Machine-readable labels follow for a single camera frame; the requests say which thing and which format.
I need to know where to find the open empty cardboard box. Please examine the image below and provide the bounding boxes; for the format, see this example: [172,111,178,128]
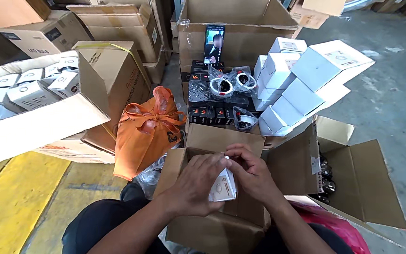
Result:
[153,123,271,254]

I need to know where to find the pink plastic bag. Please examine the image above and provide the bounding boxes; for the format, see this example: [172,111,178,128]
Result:
[288,196,371,254]

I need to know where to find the cardboard carton with white flap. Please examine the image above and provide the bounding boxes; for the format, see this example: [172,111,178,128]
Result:
[0,50,111,170]

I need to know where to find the pile of white ring-print boxes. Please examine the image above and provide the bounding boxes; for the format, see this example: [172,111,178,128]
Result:
[0,56,80,127]

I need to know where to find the stack of black boxes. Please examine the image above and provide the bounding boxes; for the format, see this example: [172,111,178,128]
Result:
[188,60,260,127]

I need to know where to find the white ring fixture in plastic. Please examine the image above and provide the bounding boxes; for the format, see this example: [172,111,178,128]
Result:
[208,66,237,99]
[232,66,258,96]
[233,106,259,131]

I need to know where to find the person's legs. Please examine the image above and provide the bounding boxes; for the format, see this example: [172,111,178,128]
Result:
[62,181,357,254]

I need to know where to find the clear plastic wrap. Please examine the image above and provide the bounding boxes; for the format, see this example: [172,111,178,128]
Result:
[133,144,181,200]

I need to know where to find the plain brown cardboard box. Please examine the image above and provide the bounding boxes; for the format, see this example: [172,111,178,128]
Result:
[142,45,166,85]

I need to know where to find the pile of dark glossy fixtures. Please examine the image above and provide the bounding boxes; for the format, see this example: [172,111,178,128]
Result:
[317,152,337,205]

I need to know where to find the person's left hand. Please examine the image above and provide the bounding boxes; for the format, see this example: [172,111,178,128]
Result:
[167,152,227,217]

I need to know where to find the stack of white boxes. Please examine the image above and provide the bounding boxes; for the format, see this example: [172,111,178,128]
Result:
[252,37,375,137]

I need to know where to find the cardboard box with open flaps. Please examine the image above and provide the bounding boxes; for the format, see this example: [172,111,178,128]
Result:
[266,115,406,248]

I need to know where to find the orange fabric bag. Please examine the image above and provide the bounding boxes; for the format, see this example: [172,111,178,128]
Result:
[113,86,187,182]

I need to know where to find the person's left forearm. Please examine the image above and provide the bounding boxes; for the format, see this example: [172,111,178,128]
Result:
[87,190,180,254]

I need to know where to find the cardboard carton with blue labels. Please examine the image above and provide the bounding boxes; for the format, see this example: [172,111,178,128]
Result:
[0,10,92,59]

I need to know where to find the black smartphone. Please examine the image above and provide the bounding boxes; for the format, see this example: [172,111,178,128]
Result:
[204,25,226,67]

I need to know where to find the person's right hand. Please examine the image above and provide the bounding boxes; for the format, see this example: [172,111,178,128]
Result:
[225,143,282,206]

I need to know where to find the cardboard carton with orange print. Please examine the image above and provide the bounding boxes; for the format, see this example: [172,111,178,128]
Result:
[72,41,152,154]

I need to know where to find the large open cardboard carton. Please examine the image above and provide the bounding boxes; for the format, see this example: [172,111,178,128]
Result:
[178,0,299,150]

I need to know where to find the yellow strap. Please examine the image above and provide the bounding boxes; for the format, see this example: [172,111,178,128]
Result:
[73,42,152,141]

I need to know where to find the black item in clear plastic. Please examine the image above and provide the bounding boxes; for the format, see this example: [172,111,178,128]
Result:
[188,80,212,103]

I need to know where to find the person's right forearm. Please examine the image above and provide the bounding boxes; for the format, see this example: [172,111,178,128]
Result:
[265,192,337,254]

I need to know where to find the tall taped cardboard carton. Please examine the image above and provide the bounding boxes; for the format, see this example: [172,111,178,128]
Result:
[66,3,163,64]

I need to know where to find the small white printed box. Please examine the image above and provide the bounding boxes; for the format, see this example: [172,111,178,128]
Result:
[208,156,239,202]

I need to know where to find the cardboard carton with red print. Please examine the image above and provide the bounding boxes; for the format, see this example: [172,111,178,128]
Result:
[34,131,116,164]

